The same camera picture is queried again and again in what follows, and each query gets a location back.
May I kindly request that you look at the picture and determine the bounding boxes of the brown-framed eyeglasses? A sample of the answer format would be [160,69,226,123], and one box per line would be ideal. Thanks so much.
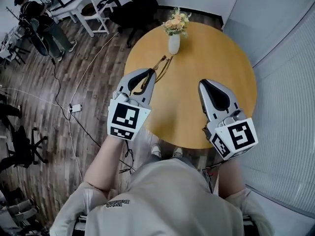
[132,55,174,96]

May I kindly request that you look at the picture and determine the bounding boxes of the white desk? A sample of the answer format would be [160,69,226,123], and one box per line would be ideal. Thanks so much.
[47,0,96,38]

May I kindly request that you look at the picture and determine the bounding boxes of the person's right forearm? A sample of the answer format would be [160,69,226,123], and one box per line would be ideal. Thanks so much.
[217,156,247,202]

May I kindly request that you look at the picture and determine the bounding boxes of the person's left forearm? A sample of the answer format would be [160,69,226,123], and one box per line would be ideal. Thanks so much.
[83,134,129,192]

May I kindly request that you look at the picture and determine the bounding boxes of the white power strip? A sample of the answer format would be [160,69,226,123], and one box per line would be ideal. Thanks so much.
[68,103,83,114]

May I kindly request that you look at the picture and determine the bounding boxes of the person's light t-shirt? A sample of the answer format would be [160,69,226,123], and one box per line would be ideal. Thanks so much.
[49,157,276,236]

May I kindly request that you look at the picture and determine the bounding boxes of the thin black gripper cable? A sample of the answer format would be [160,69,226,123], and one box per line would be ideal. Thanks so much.
[119,140,135,175]
[201,161,222,182]

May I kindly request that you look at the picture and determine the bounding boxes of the long black cable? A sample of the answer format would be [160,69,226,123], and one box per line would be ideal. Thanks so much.
[50,55,102,149]

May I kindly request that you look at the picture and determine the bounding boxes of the white window blind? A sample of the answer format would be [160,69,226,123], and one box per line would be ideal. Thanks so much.
[243,15,315,220]

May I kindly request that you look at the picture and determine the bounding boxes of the white ceramic vase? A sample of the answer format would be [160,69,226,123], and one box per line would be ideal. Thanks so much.
[168,33,181,56]

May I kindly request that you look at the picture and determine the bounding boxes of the black office chair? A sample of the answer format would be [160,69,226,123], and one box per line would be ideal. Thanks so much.
[0,125,49,172]
[96,0,162,49]

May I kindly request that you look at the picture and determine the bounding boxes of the yellow flower bouquet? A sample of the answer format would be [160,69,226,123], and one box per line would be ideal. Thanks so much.
[162,6,192,39]

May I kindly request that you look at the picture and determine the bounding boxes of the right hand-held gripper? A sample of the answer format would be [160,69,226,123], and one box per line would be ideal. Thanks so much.
[198,79,259,161]

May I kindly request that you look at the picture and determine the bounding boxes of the white wooden chair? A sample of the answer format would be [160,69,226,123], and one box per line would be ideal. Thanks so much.
[82,0,116,36]

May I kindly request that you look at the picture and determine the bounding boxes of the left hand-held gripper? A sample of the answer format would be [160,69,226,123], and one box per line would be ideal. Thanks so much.
[107,68,158,142]

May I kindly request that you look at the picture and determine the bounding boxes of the small white table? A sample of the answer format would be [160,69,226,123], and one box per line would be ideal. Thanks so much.
[0,25,31,66]

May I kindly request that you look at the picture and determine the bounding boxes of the person's left shoe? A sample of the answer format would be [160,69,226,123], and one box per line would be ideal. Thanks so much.
[150,144,162,161]

